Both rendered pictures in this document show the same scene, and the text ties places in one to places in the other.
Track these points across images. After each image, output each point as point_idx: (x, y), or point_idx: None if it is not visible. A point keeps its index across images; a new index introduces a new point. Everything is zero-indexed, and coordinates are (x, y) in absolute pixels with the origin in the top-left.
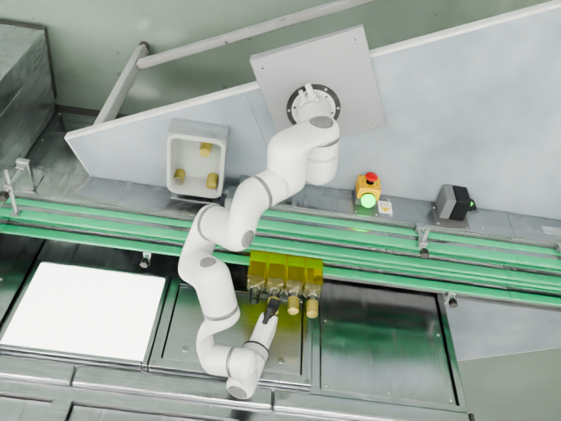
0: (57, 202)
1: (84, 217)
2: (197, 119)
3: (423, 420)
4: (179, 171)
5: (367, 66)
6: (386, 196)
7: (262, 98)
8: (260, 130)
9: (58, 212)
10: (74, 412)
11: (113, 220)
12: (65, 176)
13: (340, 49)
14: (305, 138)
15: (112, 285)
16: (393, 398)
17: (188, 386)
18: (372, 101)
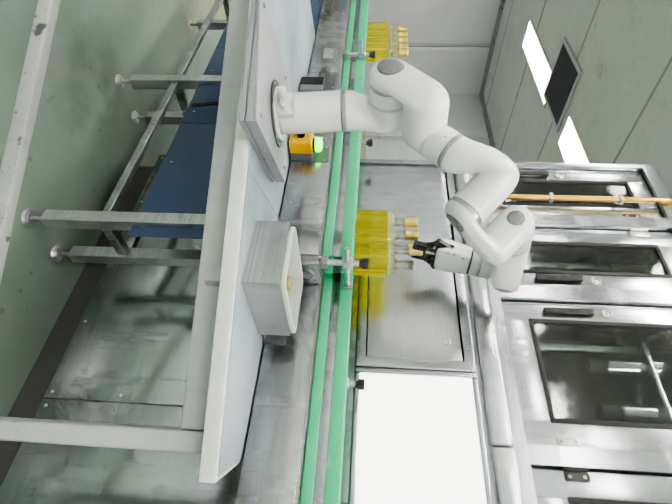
0: (297, 503)
1: (325, 453)
2: (246, 253)
3: (467, 181)
4: None
5: (271, 27)
6: None
7: (254, 157)
8: (262, 192)
9: (318, 494)
10: (533, 441)
11: (327, 413)
12: (243, 501)
13: (264, 28)
14: (425, 77)
15: (378, 430)
16: (450, 198)
17: (486, 335)
18: (280, 60)
